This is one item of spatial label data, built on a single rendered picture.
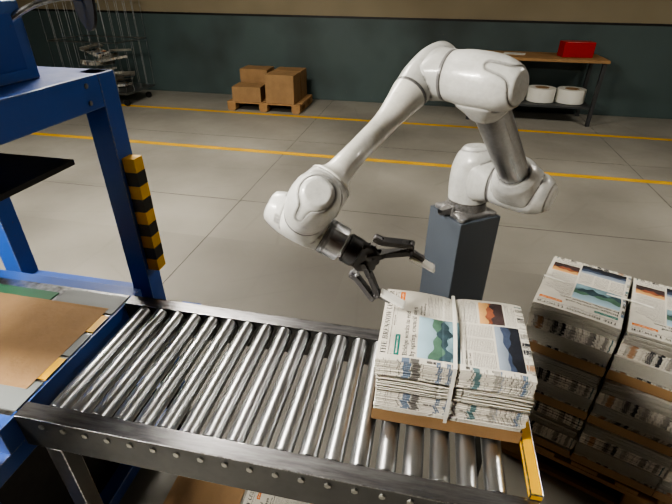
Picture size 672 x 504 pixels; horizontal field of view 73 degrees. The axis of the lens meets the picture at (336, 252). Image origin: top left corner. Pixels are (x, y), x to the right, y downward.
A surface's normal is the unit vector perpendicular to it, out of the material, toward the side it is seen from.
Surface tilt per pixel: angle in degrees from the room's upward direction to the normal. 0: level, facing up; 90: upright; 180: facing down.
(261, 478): 90
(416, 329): 2
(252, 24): 90
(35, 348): 0
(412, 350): 0
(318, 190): 55
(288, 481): 90
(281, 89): 90
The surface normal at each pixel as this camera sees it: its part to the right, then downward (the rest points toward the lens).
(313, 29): -0.20, 0.50
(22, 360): 0.01, -0.86
